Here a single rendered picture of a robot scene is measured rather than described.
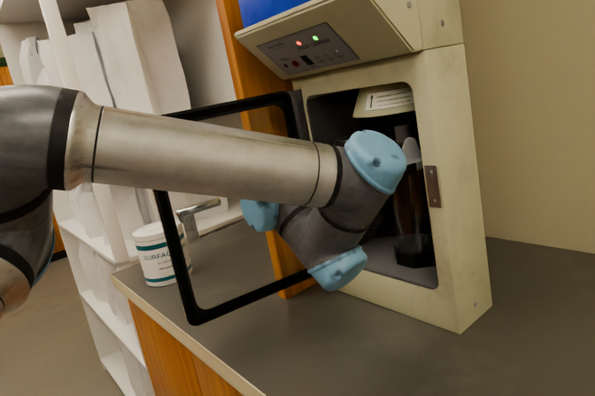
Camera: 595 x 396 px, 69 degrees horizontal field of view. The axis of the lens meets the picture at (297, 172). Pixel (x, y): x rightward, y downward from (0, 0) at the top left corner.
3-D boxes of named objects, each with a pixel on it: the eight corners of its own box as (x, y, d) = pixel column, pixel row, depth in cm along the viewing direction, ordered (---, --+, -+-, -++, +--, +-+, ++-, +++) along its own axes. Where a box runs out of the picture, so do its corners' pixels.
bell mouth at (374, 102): (391, 104, 95) (388, 79, 94) (467, 96, 81) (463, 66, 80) (333, 120, 84) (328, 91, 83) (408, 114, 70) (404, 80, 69)
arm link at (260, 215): (262, 249, 62) (231, 207, 66) (318, 223, 69) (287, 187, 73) (274, 214, 57) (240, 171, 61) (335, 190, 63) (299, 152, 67)
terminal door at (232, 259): (324, 272, 95) (289, 89, 87) (189, 330, 82) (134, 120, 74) (322, 270, 96) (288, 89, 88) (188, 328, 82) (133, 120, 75)
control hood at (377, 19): (290, 78, 89) (281, 28, 87) (425, 50, 64) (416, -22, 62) (243, 87, 82) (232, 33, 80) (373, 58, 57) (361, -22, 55)
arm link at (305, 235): (352, 252, 51) (297, 189, 56) (317, 305, 58) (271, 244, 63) (392, 233, 56) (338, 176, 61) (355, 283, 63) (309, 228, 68)
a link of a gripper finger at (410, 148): (438, 132, 75) (388, 143, 73) (443, 165, 76) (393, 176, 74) (429, 130, 78) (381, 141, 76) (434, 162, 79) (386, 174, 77)
